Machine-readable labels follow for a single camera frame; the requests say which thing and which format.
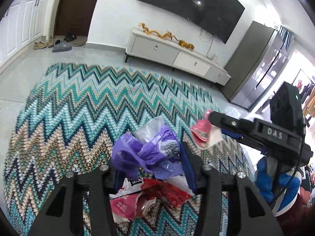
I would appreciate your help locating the white shoe cabinet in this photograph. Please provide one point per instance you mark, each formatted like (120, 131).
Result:
(22, 23)

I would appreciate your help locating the dark brown entrance door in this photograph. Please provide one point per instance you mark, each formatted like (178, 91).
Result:
(74, 17)

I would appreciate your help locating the wall mounted black television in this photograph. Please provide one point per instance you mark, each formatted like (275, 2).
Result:
(217, 17)

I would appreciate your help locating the red snack bag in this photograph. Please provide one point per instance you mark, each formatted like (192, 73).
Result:
(168, 193)

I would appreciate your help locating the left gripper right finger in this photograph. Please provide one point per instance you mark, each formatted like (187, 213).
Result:
(248, 213)

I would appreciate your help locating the clear plastic bag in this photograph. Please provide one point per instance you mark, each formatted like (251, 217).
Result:
(150, 130)

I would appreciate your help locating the right blue white gloved hand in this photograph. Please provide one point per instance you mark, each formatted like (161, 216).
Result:
(265, 184)

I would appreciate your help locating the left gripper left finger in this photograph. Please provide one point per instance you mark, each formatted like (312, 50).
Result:
(62, 213)

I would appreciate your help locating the pink plastic bag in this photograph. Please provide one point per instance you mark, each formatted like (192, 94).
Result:
(204, 134)

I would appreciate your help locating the white printed plastic bag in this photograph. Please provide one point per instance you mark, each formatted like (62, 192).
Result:
(124, 203)

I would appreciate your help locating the white tv cabinet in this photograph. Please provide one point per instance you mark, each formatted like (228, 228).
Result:
(152, 48)

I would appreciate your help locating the zigzag patterned rug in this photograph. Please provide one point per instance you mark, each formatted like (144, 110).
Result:
(76, 112)

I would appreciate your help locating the grey refrigerator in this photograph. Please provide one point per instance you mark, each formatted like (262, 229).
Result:
(257, 61)

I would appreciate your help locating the grey slipper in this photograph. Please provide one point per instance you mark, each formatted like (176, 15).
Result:
(60, 46)

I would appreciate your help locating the purple plastic bag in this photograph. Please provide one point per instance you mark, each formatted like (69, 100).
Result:
(159, 155)

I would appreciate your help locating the brown door mat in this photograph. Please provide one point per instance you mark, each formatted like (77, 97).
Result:
(76, 41)

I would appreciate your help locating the beige shoes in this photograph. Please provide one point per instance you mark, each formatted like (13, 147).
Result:
(43, 44)

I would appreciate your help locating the golden dragon ornament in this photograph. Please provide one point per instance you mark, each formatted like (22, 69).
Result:
(167, 35)

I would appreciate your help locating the dark red sleeve forearm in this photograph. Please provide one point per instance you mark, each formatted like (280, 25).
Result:
(298, 220)

